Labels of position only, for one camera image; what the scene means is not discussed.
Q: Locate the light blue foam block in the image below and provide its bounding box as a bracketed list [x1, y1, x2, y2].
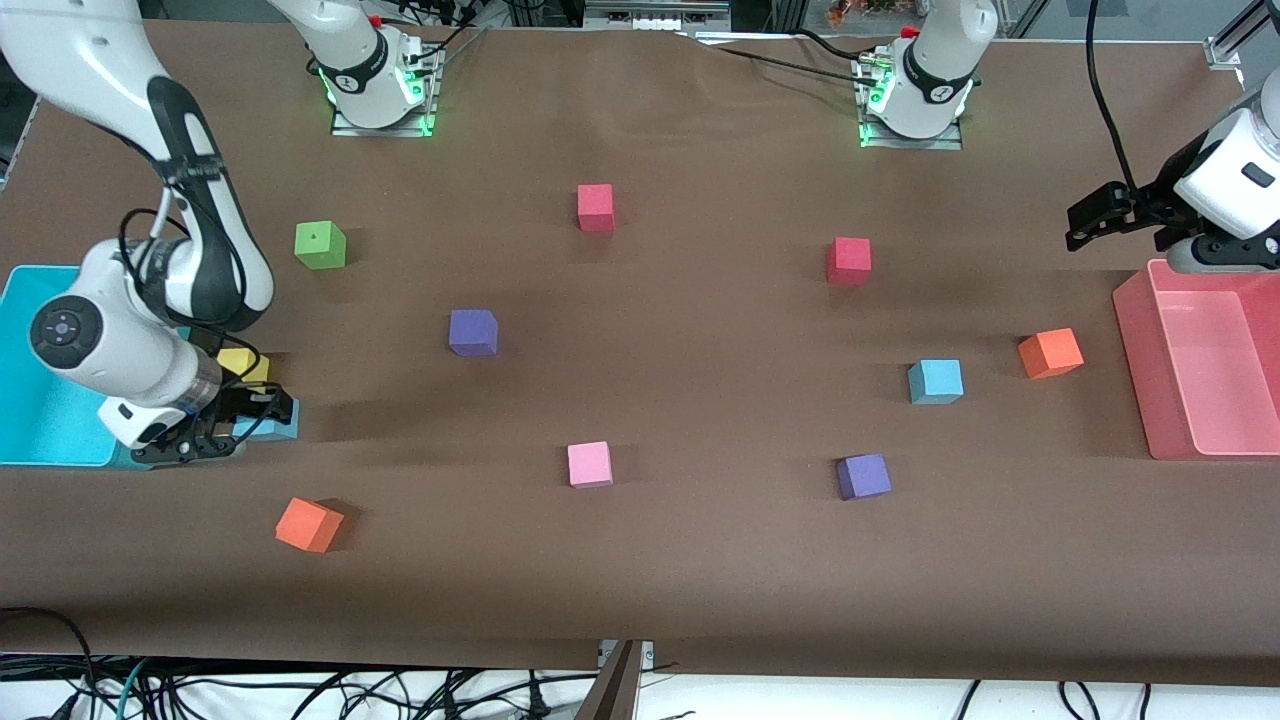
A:
[907, 359, 965, 406]
[232, 400, 300, 444]

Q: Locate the yellow foam block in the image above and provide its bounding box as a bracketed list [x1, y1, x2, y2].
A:
[217, 347, 271, 387]

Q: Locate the cyan plastic bin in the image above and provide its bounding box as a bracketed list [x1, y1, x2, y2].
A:
[0, 265, 198, 471]

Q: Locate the orange foam block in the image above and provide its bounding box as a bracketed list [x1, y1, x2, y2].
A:
[275, 496, 345, 554]
[1018, 327, 1085, 380]

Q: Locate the green foam block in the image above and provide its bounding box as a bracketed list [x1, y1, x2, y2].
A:
[294, 221, 348, 271]

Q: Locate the pink plastic bin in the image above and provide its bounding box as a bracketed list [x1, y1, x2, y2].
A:
[1112, 258, 1280, 462]

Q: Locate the purple foam block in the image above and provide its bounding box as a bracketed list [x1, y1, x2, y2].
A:
[836, 453, 893, 502]
[448, 309, 499, 358]

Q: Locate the red foam block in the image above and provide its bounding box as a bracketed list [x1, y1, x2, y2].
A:
[577, 183, 616, 234]
[826, 237, 872, 287]

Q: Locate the pink foam block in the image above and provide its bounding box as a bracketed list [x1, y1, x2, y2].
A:
[567, 441, 614, 489]

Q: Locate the dark metal bar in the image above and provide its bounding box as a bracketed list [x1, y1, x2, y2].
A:
[578, 640, 643, 720]

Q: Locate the brown table cover sheet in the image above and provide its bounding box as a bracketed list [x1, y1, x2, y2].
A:
[0, 20, 1280, 687]

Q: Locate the grey metal rack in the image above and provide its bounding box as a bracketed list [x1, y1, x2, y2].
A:
[583, 0, 731, 31]

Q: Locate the aluminium frame profile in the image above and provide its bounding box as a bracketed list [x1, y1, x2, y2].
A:
[1205, 0, 1280, 69]

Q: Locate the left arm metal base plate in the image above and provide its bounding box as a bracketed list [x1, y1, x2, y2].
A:
[858, 55, 966, 151]

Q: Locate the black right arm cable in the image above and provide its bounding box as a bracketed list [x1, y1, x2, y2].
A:
[118, 150, 251, 336]

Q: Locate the teal floor cable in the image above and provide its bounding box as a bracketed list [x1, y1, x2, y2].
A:
[112, 658, 153, 720]

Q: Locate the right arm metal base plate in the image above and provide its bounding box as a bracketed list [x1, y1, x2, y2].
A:
[330, 40, 443, 138]

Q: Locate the black base cable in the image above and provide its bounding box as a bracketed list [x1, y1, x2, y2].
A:
[400, 0, 493, 76]
[690, 28, 883, 87]

